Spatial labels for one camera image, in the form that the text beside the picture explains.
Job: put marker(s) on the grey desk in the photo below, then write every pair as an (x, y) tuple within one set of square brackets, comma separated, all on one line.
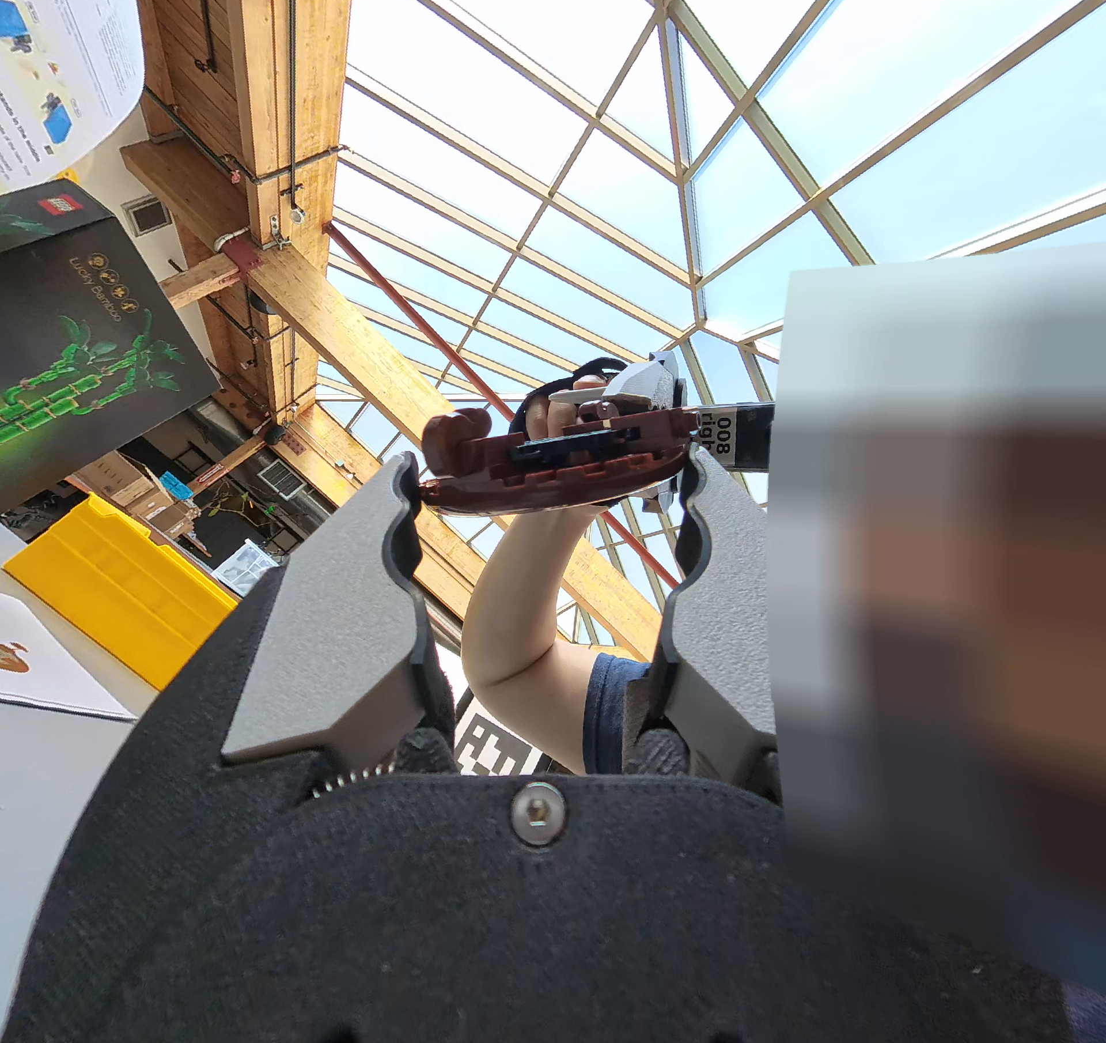
[(34, 801)]

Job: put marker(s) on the white wall vent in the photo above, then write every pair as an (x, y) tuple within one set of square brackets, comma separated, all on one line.
[(147, 216), (281, 479)]

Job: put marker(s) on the black bamboo set box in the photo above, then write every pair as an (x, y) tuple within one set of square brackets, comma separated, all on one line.
[(86, 351)]

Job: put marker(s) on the person's right forearm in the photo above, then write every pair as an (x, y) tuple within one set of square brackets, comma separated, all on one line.
[(518, 611)]

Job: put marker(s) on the person's blue shirt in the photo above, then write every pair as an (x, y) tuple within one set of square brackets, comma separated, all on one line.
[(609, 714)]

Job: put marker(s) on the yellow plastic bin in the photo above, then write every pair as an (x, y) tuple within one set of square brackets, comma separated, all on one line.
[(121, 585)]

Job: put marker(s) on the white building booklet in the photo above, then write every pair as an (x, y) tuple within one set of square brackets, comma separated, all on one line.
[(43, 671)]

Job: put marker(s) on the clear plastic container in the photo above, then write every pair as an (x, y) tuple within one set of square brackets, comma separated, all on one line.
[(246, 568)]

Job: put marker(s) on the person's right hand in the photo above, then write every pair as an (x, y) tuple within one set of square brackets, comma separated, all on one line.
[(562, 416)]

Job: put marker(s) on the black white marker tag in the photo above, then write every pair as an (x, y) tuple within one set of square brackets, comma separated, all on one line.
[(492, 749)]

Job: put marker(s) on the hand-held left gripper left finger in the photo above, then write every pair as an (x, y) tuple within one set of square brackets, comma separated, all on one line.
[(328, 628)]

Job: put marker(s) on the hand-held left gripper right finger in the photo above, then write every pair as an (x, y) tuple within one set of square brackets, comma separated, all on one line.
[(717, 628)]

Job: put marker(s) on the stack of cardboard boxes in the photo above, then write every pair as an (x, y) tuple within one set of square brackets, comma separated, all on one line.
[(121, 477)]

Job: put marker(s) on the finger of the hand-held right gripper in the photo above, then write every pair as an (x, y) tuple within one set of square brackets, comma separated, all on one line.
[(664, 497), (644, 382)]

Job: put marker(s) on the brown brick model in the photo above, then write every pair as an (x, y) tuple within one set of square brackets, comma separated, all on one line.
[(562, 464)]

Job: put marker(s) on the printed instruction sheet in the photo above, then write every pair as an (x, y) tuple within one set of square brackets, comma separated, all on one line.
[(60, 40)]

